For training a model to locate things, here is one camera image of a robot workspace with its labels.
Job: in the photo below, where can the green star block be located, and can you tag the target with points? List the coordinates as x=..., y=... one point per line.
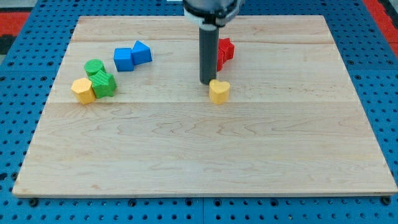
x=103, y=84

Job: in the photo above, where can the blue cube block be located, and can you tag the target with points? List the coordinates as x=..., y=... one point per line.
x=123, y=60

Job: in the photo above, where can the yellow hexagon block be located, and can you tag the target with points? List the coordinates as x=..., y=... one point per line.
x=83, y=91

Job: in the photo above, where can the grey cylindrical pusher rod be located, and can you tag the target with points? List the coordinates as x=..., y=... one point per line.
x=208, y=52

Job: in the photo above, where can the red star block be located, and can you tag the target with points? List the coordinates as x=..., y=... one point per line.
x=225, y=52

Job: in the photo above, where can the yellow heart block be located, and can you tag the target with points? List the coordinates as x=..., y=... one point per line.
x=219, y=91

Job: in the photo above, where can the blue triangular block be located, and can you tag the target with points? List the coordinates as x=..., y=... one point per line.
x=141, y=53

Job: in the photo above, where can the wooden board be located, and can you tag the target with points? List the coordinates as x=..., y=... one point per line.
x=293, y=125

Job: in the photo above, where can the green cylinder block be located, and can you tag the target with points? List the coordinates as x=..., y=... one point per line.
x=93, y=66

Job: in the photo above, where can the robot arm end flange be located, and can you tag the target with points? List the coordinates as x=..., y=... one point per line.
x=211, y=14

